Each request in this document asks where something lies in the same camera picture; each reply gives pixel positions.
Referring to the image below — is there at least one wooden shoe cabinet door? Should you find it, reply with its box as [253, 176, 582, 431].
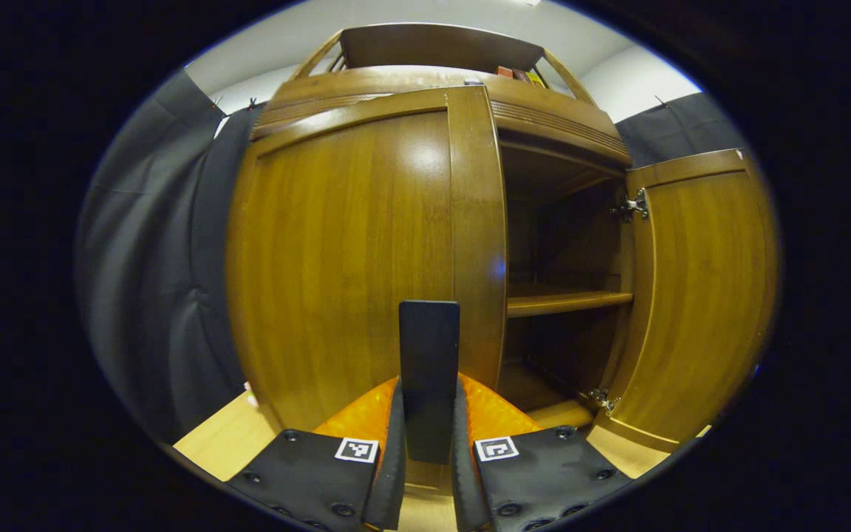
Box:
[592, 148, 781, 453]
[225, 85, 509, 444]

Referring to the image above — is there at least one wooden double-door shoe cabinet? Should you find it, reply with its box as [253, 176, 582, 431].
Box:
[248, 22, 637, 444]

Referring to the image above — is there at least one wooden drawer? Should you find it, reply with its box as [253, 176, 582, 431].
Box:
[252, 65, 632, 167]

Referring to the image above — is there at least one black backdrop cloth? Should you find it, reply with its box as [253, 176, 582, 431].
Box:
[75, 70, 751, 444]

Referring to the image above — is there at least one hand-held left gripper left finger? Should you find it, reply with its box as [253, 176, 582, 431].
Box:
[225, 375, 406, 532]

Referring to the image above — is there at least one wooden inner shelf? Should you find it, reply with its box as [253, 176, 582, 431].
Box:
[505, 284, 635, 318]

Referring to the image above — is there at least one black door handle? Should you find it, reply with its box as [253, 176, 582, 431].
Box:
[398, 299, 462, 466]

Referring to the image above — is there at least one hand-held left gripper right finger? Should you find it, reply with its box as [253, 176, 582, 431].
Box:
[451, 372, 633, 532]

